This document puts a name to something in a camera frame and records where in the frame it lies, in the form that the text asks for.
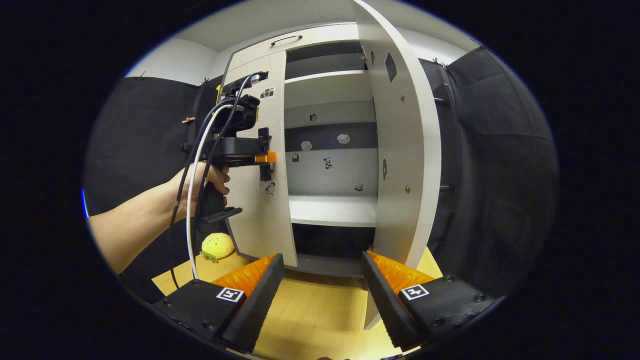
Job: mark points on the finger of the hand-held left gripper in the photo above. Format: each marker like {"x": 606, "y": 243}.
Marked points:
{"x": 265, "y": 157}

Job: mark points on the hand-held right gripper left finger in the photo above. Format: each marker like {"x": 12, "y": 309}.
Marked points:
{"x": 260, "y": 310}

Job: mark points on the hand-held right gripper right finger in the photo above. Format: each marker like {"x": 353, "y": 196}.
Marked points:
{"x": 387, "y": 310}

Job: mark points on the white shoe cabinet door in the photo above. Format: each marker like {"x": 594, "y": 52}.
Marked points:
{"x": 265, "y": 225}
{"x": 400, "y": 150}

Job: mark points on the white double-door shoe cabinet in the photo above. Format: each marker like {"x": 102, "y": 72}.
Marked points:
{"x": 330, "y": 210}

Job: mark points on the yellow plush toy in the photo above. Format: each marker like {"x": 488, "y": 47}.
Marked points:
{"x": 220, "y": 245}

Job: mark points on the black backdrop cloth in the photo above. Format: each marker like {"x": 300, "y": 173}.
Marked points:
{"x": 500, "y": 175}

